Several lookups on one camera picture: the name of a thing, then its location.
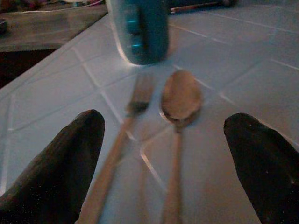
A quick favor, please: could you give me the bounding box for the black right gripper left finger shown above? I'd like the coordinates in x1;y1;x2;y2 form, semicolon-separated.
0;109;106;224

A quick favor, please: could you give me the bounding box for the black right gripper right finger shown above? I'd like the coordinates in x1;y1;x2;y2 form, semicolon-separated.
223;112;299;224

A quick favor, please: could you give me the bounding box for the silver metal fork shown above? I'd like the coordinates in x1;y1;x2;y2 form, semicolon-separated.
79;74;155;224

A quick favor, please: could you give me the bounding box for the silver metal spoon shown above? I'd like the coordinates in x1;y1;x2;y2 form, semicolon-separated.
159;69;203;224

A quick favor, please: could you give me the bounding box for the grey wooden bench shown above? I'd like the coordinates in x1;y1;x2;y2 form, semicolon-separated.
0;4;108;52

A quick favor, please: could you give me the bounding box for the teal plastic cup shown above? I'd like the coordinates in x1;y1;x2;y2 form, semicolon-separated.
105;0;171;66

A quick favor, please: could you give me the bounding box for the dark rod with red stripe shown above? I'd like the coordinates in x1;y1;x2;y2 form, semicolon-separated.
170;0;237;14

